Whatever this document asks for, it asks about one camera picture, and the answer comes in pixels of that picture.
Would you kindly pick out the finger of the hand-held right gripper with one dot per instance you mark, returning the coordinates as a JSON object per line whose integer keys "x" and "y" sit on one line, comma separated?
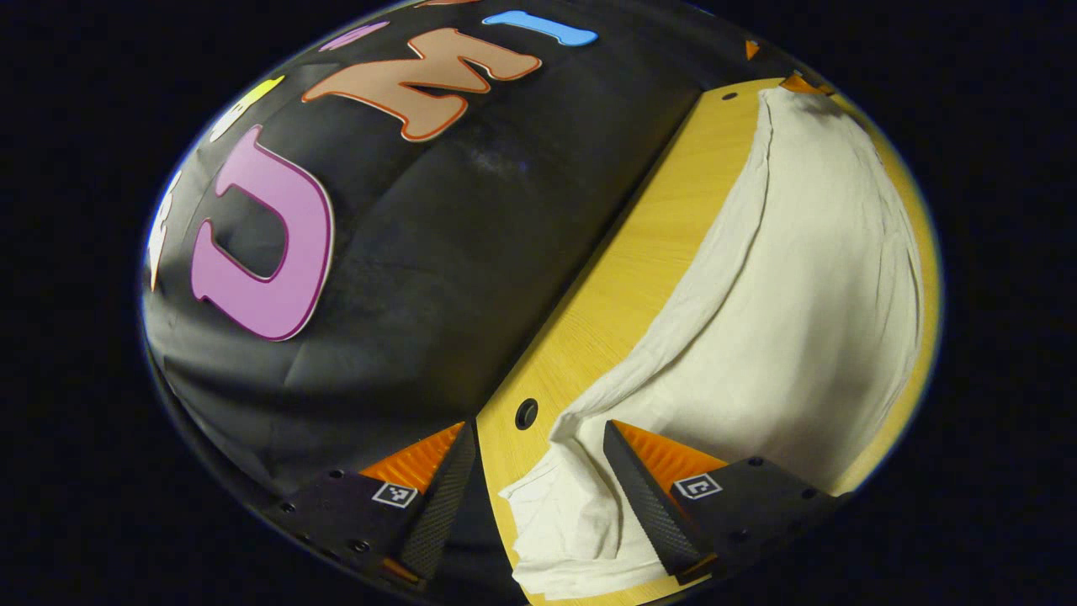
{"x": 799, "y": 84}
{"x": 751, "y": 49}

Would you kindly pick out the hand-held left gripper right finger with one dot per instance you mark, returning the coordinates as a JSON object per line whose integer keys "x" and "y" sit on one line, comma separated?
{"x": 644, "y": 505}

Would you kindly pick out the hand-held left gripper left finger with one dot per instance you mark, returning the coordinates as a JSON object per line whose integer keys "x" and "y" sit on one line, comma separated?
{"x": 442, "y": 497}

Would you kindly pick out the white jeans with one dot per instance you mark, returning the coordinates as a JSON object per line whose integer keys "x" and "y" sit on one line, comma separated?
{"x": 799, "y": 295}

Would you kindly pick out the black backdrop cloth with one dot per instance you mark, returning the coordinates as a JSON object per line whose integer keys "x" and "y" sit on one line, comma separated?
{"x": 463, "y": 252}

